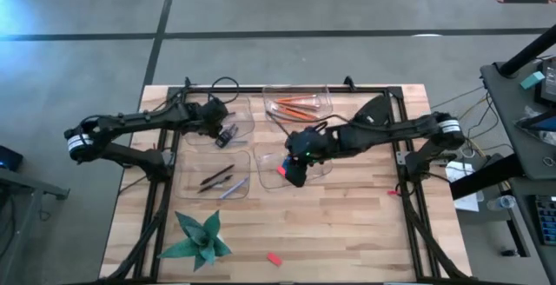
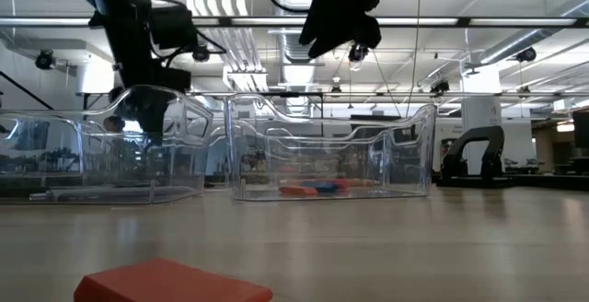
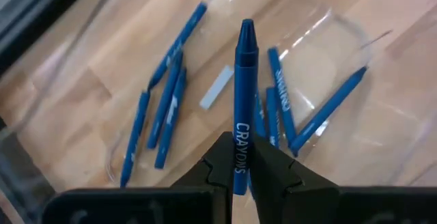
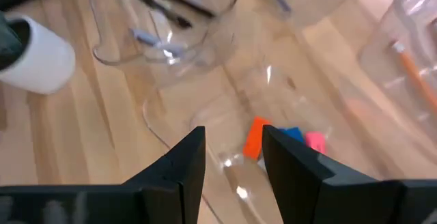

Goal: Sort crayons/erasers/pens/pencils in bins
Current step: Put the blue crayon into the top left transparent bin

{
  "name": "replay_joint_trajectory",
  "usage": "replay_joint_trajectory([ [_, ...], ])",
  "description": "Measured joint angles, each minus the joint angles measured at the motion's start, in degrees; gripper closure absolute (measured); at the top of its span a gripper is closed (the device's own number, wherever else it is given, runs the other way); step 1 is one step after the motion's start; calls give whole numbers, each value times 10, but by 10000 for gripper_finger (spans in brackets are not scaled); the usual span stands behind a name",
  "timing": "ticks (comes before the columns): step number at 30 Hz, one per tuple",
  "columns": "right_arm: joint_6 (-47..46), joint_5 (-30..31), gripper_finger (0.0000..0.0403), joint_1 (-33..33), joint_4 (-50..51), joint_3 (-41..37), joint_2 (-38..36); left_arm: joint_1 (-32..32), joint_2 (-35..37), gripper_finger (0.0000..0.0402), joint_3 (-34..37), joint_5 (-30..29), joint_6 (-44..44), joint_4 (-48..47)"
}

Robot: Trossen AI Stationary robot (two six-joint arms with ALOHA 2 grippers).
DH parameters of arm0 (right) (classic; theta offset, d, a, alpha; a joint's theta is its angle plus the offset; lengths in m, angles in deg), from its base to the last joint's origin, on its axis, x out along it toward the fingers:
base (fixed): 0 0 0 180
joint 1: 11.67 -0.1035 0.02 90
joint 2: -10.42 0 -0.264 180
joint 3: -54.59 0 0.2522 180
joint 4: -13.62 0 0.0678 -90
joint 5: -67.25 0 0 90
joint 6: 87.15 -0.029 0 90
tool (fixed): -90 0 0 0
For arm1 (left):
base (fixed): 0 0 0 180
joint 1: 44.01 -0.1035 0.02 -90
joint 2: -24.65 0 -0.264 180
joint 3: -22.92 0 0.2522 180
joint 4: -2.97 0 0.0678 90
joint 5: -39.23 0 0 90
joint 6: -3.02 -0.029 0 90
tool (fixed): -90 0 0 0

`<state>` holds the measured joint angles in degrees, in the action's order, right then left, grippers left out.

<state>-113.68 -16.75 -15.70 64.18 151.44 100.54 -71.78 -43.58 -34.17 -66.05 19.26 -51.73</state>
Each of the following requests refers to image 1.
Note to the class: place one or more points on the pale blue crayon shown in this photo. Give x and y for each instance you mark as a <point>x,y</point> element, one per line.
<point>240,142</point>

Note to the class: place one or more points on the black wedge-shaped device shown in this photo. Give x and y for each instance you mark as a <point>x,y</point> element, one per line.
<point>373,109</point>

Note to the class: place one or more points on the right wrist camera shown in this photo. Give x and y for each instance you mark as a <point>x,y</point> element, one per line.
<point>299,142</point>

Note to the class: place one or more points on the white paper sheet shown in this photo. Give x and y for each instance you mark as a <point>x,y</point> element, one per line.
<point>471,202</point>

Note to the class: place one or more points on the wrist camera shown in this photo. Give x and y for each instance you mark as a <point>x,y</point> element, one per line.
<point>214,109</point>
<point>299,142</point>

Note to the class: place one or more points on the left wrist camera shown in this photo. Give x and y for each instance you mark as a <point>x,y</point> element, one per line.
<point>214,109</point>

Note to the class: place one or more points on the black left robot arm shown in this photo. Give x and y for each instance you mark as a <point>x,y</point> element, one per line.
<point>139,120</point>

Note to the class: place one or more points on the clear plastic bin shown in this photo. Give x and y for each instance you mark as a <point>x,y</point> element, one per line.
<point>187,189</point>
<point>269,176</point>
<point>323,96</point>
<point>193,139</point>

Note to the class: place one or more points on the green artificial succulent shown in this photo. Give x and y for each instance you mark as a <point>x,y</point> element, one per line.
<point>200,241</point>

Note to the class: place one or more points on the black beam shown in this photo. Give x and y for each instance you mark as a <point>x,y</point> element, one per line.
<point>486,176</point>

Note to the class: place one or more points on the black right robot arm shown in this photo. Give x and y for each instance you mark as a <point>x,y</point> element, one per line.
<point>391,133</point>

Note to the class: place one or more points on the black pole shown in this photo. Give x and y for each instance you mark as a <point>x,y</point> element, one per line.
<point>527,52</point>

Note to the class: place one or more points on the small black floor object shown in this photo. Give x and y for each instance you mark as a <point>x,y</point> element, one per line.
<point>508,253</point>

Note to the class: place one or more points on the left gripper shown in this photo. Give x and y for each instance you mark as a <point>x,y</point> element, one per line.
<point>208,124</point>

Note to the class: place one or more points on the blue eraser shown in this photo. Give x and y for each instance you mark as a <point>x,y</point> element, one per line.
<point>286,162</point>

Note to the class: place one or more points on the black retractable pen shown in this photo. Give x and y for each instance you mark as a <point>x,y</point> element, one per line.
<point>217,174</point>
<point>215,184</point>

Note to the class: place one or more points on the backlit keyboard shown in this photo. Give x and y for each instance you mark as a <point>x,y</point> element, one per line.
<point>545,220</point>

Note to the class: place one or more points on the black desk device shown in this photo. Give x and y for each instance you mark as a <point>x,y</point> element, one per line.
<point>548,81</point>

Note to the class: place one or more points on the orange eraser black print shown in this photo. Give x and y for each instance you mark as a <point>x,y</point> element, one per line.
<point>274,259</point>

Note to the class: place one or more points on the grey side desk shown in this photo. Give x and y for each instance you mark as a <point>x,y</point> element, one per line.
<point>504,102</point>
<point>525,267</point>

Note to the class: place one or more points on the clear plastic bag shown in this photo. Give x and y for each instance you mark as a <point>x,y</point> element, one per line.
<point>527,113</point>

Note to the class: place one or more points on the clear water bottle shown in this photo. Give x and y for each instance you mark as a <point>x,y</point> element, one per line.
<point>501,202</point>

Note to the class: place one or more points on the grey metal bracket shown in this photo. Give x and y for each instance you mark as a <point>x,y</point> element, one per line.
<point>401,157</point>

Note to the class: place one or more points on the small red clip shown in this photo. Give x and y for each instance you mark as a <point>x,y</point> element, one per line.
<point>393,192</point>

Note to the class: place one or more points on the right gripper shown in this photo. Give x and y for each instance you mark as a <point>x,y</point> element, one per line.
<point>323,146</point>

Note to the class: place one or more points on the dark tablet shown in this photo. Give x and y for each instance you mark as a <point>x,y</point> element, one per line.
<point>543,122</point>

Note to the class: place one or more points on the black frame clamp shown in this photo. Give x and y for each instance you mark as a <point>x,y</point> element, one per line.
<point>348,83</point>

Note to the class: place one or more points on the grey metal desk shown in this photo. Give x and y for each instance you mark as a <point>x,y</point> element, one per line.
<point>35,185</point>

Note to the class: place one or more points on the teal box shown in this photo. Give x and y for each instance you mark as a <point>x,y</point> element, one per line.
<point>532,80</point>

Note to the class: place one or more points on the grey translucent retractable pen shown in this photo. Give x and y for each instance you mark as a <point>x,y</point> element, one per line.
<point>234,187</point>

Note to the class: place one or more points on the red-orange eraser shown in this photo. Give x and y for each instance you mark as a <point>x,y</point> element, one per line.
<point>281,170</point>

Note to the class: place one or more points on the black device blue light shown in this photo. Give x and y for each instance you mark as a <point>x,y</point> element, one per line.
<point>11,159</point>

